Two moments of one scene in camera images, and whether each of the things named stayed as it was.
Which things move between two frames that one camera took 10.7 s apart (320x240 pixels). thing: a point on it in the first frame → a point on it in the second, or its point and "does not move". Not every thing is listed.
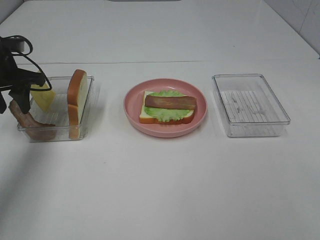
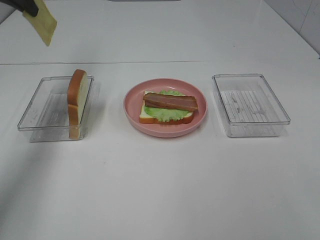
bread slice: x=144 y=118 does not move
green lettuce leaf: x=166 y=114 does not move
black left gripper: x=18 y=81 → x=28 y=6
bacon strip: x=36 y=131 → x=178 y=102
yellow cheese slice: x=44 y=98 → x=44 y=22
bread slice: x=76 y=93 does not move
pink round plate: x=133 y=102 does not move
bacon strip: x=171 y=102 does not move
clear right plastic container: x=249 y=106 does not move
